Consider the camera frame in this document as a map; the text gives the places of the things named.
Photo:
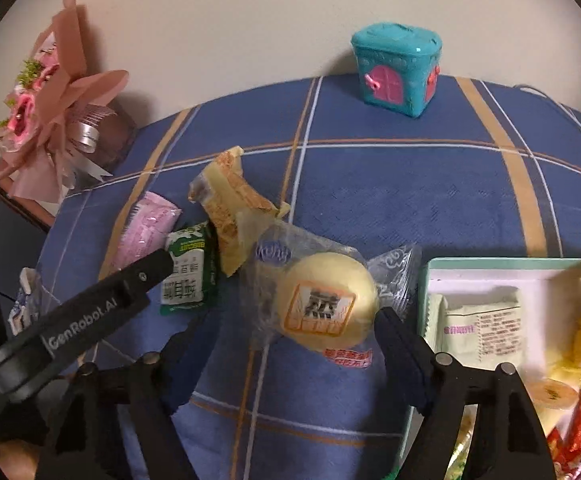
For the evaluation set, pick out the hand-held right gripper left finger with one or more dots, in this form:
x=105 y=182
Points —
x=185 y=375

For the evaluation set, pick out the white box with teal rim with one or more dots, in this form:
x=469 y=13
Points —
x=545 y=280

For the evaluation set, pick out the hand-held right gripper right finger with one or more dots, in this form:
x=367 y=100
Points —
x=400 y=350

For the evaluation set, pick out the yellow green snack packet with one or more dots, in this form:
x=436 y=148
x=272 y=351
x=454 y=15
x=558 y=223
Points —
x=463 y=440

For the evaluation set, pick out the red white snack packet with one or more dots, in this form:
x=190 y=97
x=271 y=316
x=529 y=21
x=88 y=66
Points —
x=565 y=455

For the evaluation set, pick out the green white biscuit packet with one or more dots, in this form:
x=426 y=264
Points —
x=190 y=270

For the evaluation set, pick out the round yellow candy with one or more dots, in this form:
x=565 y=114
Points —
x=552 y=392

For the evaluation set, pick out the pink snack packet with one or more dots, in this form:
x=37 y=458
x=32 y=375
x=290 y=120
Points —
x=140 y=230

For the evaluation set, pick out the blue plaid tablecloth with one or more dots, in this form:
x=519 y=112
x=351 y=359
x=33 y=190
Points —
x=370 y=185

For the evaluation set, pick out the pale white snack packet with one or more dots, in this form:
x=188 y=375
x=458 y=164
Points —
x=485 y=325

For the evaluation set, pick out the round bun packet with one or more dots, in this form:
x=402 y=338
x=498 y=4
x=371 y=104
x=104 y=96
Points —
x=320 y=300

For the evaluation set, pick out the yellow cracker packet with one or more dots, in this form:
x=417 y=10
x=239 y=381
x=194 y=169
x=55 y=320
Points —
x=230 y=200

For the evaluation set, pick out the white blue snack packet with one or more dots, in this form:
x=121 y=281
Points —
x=23 y=305

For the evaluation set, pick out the teal toy house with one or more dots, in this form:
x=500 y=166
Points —
x=395 y=70

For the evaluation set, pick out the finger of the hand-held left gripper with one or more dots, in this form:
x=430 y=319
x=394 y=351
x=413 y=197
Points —
x=145 y=275

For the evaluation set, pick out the pink flower bouquet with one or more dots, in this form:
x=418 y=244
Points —
x=55 y=110

